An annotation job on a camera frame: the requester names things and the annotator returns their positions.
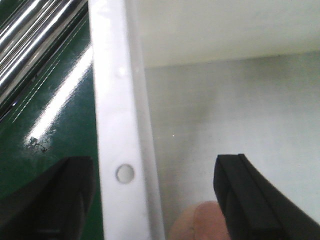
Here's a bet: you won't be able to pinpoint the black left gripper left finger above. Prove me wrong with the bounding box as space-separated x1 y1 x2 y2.
0 156 95 240

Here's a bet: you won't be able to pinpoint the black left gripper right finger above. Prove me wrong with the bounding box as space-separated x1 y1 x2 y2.
213 154 320 240

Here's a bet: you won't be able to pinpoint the white plastic Totelife crate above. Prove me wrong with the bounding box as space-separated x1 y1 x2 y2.
88 0 320 240

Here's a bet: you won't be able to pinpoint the brown round plush ball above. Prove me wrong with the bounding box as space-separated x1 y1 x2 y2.
167 200 231 240

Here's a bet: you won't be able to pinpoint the green conveyor belt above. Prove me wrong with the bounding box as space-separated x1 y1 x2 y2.
0 0 104 240

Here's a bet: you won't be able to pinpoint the chrome conveyor roller bars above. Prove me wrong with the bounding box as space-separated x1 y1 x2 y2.
0 0 88 109

